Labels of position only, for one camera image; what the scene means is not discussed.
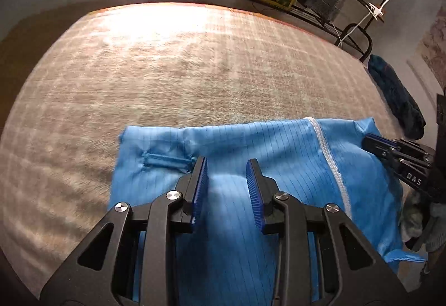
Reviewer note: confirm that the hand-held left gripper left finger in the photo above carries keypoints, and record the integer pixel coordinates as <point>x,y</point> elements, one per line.
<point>199,187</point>

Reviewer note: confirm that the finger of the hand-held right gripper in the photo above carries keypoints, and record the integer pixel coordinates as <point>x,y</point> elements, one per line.
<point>378,139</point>
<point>374,149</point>

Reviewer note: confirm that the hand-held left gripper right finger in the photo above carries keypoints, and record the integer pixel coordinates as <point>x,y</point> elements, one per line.
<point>253,194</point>

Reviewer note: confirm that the blue striped work garment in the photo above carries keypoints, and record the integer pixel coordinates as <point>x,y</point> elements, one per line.
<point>296,159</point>

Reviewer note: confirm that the dark teal cloth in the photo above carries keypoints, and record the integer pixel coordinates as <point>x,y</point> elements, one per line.
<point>397,97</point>

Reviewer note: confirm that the black metal rack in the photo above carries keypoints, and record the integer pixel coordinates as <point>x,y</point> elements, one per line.
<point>362,30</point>

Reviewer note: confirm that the beige plaid blanket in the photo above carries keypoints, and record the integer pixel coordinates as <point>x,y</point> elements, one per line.
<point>174,76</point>

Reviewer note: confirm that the wall poster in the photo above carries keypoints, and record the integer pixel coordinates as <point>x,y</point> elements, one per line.
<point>435,44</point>

